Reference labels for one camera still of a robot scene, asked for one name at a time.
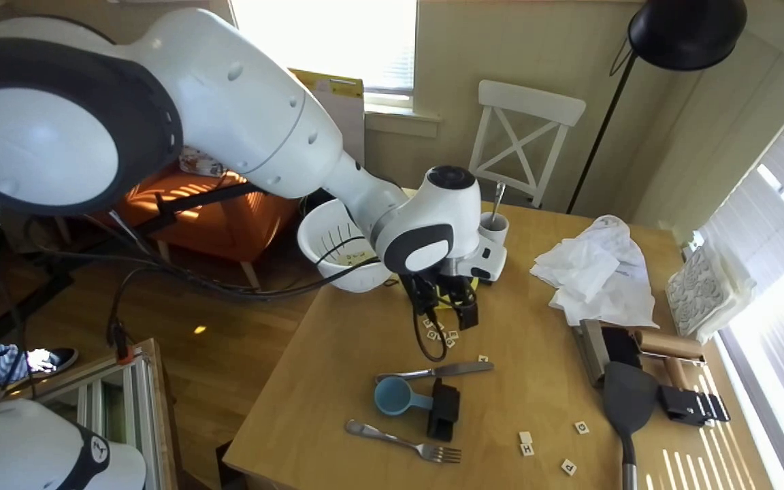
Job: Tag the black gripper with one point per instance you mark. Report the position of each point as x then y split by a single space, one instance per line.
444 290

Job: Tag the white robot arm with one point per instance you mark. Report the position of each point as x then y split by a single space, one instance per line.
85 118

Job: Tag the white plastic colander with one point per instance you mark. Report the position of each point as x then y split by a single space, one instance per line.
337 246

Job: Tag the silver table knife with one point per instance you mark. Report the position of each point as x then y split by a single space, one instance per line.
443 371

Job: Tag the white ceramic mug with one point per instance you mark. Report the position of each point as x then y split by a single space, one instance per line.
493 226

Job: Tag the small black block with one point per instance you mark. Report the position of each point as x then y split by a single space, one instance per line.
444 411

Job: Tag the blue measuring cup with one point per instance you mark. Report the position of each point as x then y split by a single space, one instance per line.
392 396

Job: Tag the metal spoon in mug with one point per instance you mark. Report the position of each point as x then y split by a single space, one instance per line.
496 200

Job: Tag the silver fork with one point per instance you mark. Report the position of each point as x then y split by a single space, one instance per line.
425 449

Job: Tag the white wooden chair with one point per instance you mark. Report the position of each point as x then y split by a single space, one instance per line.
520 133

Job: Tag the crumpled white cloth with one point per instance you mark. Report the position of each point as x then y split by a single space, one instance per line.
601 276

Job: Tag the black spatula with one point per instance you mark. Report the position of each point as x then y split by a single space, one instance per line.
626 404

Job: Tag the orange chair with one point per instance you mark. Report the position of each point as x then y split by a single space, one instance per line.
213 215

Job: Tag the brown wooden block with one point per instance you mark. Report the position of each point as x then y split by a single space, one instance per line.
602 344

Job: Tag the white textured box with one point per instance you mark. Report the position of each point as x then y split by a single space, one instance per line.
705 291

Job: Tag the black floor lamp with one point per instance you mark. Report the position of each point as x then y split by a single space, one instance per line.
677 35

